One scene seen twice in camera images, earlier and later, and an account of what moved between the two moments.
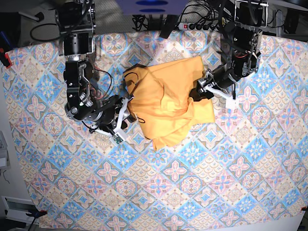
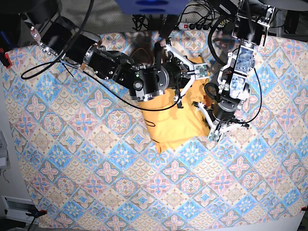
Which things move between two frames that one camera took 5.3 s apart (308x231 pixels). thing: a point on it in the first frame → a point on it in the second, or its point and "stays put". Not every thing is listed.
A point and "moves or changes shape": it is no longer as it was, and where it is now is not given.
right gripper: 222,78 → 224,109
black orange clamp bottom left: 35,213 stays put
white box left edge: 5,161 stays put
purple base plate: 152,7 stays put
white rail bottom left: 16,209 stays put
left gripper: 106,118 → 167,76
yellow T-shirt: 161,101 moves or changes shape
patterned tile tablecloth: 249,167 stays put
